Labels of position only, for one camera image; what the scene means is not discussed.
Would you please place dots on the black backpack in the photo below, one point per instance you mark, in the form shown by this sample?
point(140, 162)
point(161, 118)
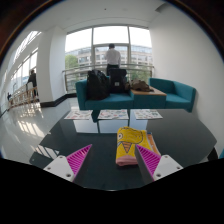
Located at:
point(97, 85)

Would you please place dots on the yellow printed folded towel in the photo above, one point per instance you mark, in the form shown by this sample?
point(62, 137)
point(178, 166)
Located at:
point(130, 142)

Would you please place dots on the wooden balcony railing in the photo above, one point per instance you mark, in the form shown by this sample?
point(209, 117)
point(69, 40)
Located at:
point(22, 96)

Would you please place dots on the person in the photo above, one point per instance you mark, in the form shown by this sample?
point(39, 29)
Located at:
point(113, 59)
point(32, 81)

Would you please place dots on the dark square bag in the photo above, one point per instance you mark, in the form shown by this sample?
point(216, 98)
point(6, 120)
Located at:
point(118, 80)

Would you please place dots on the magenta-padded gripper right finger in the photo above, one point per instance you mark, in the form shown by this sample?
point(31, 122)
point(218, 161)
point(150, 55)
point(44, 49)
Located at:
point(155, 163)

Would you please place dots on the glass balcony railing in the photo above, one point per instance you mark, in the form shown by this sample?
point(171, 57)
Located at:
point(76, 78)

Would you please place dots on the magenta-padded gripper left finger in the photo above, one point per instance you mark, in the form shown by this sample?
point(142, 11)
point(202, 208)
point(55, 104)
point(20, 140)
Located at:
point(68, 163)

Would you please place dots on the teal sofa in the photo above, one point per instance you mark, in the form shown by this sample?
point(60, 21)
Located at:
point(140, 97)

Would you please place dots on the brown jacket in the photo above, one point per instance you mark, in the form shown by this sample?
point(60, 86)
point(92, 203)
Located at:
point(141, 85)

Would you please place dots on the wooden sofa table top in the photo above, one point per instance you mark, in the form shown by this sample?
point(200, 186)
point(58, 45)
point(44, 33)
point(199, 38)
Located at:
point(149, 91)

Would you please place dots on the printed paper sheet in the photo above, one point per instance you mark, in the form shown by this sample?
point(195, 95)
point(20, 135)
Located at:
point(79, 114)
point(147, 114)
point(113, 114)

